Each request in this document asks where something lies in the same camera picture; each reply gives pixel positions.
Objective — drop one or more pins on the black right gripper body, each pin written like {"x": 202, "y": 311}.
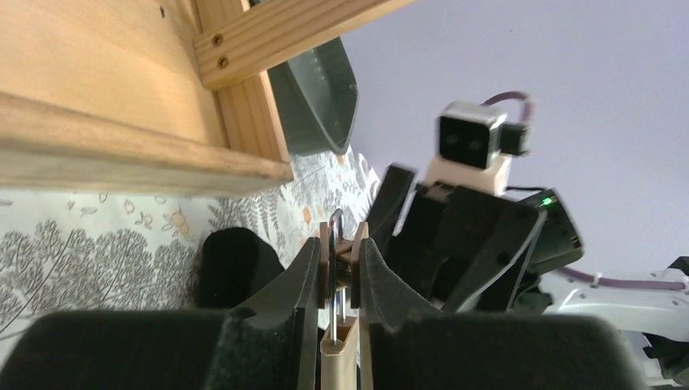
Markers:
{"x": 446, "y": 225}

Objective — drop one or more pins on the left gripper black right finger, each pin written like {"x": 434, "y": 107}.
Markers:
{"x": 406, "y": 343}

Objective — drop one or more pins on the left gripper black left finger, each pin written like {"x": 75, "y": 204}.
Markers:
{"x": 267, "y": 342}

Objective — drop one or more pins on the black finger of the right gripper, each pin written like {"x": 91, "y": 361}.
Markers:
{"x": 388, "y": 203}
{"x": 494, "y": 273}

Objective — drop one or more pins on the beige hanger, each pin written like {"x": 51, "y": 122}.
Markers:
{"x": 339, "y": 346}

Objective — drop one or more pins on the black underwear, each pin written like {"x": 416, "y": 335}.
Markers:
{"x": 235, "y": 264}

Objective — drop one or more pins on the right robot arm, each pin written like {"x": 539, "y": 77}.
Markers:
{"x": 652, "y": 308}

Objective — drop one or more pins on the grey plastic tray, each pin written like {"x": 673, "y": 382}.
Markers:
{"x": 316, "y": 94}

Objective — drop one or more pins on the wooden rack with base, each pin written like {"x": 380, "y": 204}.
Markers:
{"x": 154, "y": 96}

